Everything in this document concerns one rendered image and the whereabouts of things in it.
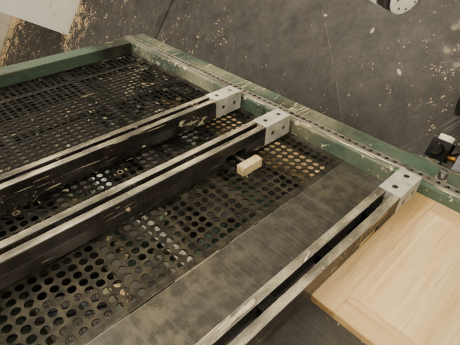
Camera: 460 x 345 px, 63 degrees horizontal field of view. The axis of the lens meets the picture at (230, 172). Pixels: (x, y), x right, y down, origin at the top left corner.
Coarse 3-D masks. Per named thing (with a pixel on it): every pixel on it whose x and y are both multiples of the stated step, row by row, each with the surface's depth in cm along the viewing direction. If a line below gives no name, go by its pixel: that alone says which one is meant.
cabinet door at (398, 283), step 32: (416, 192) 105; (384, 224) 95; (416, 224) 95; (448, 224) 95; (352, 256) 86; (384, 256) 86; (416, 256) 87; (448, 256) 87; (320, 288) 79; (352, 288) 79; (384, 288) 80; (416, 288) 80; (448, 288) 80; (352, 320) 73; (384, 320) 74; (416, 320) 74; (448, 320) 74
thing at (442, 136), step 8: (440, 136) 116; (448, 136) 114; (432, 144) 112; (440, 144) 111; (448, 144) 113; (432, 152) 112; (440, 152) 111; (448, 152) 113; (440, 160) 114; (456, 160) 113; (448, 168) 113; (456, 168) 112
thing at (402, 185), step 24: (384, 192) 96; (408, 192) 98; (360, 216) 91; (384, 216) 92; (336, 240) 86; (360, 240) 86; (288, 264) 77; (312, 264) 82; (336, 264) 81; (264, 288) 73; (288, 288) 77; (312, 288) 77; (240, 312) 68; (264, 312) 68; (288, 312) 73; (216, 336) 65; (240, 336) 65; (264, 336) 69
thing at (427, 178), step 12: (132, 36) 189; (156, 48) 177; (180, 60) 166; (204, 72) 157; (228, 84) 148; (252, 96) 140; (276, 108) 133; (300, 120) 128; (312, 120) 127; (324, 132) 122; (336, 132) 122; (360, 144) 116; (384, 156) 112; (408, 168) 107; (432, 180) 103; (456, 192) 99
